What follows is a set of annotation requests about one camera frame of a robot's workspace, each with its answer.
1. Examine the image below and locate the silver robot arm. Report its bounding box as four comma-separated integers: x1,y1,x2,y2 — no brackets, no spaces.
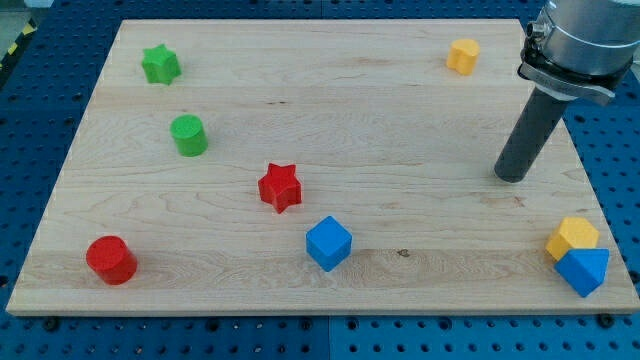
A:
519,0,639,105

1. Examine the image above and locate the light wooden board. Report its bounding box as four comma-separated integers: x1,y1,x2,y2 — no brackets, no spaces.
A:
7,19,639,316

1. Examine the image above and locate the red star block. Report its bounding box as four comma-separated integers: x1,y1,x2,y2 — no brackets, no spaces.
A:
258,163,302,214

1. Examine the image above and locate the blue cube block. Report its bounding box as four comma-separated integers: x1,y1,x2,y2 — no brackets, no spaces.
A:
306,216,353,272

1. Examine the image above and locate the green cylinder block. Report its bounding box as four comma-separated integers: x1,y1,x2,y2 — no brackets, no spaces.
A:
170,114,208,157

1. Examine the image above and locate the yellow heart block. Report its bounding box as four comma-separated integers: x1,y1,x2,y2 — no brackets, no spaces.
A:
445,38,480,76

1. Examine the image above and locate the green star block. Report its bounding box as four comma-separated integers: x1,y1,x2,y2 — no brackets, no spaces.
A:
141,44,181,85

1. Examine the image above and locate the red cylinder block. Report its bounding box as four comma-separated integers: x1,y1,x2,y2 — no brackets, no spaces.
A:
85,235,138,285

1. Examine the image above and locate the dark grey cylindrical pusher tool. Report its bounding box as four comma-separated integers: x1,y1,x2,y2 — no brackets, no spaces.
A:
494,88,569,183

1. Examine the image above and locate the yellow hexagon block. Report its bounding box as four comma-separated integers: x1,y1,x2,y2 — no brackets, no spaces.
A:
545,217,600,261

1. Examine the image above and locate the blue triangular prism block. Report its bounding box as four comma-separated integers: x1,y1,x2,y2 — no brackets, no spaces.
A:
554,248,610,298

